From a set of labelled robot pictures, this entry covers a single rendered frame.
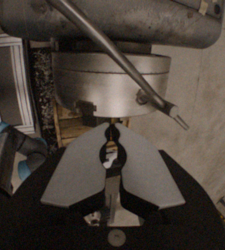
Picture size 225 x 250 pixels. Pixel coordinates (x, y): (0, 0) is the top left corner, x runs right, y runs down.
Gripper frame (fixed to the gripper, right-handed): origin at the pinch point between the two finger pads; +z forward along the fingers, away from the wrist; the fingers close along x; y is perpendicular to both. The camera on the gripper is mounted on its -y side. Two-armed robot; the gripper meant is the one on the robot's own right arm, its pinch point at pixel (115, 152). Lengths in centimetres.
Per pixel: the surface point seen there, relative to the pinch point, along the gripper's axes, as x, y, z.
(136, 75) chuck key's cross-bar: 24.4, -33.6, -8.6
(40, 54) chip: -51, -32, -28
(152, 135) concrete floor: -108, 80, 102
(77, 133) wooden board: -19.5, 1.8, -12.2
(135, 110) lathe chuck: 15.2, -24.4, -2.8
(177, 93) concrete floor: -110, 17, 131
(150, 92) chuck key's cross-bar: 22.8, -31.0, -5.1
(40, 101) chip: -49, -5, -30
